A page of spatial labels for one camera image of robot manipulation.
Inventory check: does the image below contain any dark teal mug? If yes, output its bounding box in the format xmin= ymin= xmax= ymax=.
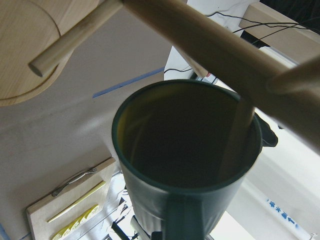
xmin=111 ymin=79 xmax=278 ymax=240

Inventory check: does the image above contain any wooden cup rack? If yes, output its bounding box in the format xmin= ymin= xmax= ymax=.
xmin=0 ymin=0 xmax=320 ymax=171

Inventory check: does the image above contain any lemon slice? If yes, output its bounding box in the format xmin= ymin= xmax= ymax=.
xmin=77 ymin=212 xmax=89 ymax=225
xmin=69 ymin=219 xmax=81 ymax=231
xmin=85 ymin=204 xmax=100 ymax=220
xmin=51 ymin=229 xmax=66 ymax=240
xmin=61 ymin=225 xmax=72 ymax=237

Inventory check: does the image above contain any bamboo cutting board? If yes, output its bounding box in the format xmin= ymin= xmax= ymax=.
xmin=26 ymin=157 xmax=116 ymax=240

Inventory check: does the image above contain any yellow plastic knife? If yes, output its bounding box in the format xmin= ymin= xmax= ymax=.
xmin=46 ymin=180 xmax=107 ymax=223

